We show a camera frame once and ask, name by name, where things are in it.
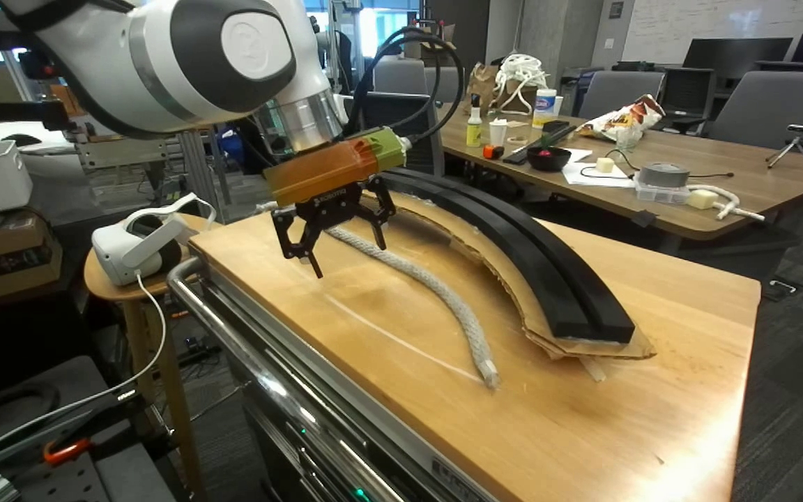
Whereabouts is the grey office chair right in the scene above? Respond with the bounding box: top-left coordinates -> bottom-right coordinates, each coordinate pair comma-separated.
709,69 -> 803,148

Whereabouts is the white VR headset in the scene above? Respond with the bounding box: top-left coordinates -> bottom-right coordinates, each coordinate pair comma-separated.
91,192 -> 215,288

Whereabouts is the bundle of white rope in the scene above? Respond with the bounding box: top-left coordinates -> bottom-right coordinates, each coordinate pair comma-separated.
493,50 -> 551,117

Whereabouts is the long wooden office table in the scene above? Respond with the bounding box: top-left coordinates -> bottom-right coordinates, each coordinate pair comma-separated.
440,111 -> 803,244

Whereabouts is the round wooden stool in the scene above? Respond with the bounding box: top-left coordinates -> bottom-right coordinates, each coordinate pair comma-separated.
83,252 -> 207,502

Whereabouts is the white headset cable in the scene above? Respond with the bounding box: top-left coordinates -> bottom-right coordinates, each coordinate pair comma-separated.
0,270 -> 169,472

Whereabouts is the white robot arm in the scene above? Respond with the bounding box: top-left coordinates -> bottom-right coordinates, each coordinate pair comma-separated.
0,0 -> 408,258

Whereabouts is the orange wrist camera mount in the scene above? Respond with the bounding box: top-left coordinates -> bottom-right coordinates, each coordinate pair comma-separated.
266,127 -> 411,206

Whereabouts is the white bottle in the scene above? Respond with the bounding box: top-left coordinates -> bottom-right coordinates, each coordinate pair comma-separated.
533,86 -> 557,128

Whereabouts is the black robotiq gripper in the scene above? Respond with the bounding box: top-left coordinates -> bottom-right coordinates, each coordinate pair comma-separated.
270,175 -> 395,280

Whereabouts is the black bowl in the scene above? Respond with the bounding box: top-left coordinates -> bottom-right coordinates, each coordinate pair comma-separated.
528,148 -> 571,174

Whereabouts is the chips snack bag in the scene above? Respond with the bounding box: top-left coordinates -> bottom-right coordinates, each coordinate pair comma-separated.
576,95 -> 666,146

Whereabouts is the white paper sheet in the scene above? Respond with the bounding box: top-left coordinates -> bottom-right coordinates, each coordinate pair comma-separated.
564,148 -> 634,191

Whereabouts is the white braided rope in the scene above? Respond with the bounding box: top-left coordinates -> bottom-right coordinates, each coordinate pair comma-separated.
324,223 -> 503,390

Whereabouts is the metal cart with handle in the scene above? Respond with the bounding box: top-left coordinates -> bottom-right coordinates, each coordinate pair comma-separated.
167,258 -> 496,502

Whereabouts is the grey tape roll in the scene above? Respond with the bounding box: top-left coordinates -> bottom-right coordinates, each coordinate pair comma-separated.
639,163 -> 689,188

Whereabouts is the black curved track object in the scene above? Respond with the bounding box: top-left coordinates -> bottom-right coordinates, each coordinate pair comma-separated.
387,170 -> 636,343

